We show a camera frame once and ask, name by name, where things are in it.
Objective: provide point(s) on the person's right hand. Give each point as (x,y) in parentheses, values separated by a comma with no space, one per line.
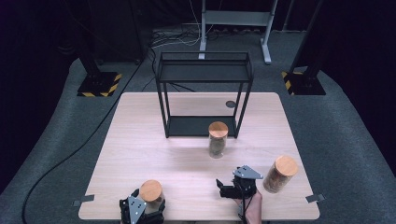
(253,210)

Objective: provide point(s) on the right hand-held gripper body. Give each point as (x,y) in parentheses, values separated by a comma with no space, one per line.
(246,183)

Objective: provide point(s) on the wooden-lid glass jar green contents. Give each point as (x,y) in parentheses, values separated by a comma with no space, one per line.
(218,129)

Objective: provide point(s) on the round dark table grommet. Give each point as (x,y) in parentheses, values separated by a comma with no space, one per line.
(230,104)

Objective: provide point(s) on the wooden-lid glass jar brown contents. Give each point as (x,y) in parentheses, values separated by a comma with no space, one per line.
(151,190)
(285,165)

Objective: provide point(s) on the black metal shelf rack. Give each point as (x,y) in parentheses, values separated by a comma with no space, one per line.
(202,73)

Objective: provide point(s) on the black stand with striped base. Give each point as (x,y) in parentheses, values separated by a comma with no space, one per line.
(303,83)
(98,84)

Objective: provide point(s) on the grey tape strip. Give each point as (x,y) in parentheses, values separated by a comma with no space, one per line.
(84,200)
(315,198)

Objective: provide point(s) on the grey metal stand frame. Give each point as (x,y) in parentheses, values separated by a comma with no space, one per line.
(236,18)

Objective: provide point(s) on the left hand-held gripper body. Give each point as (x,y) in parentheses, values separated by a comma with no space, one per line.
(135,211)

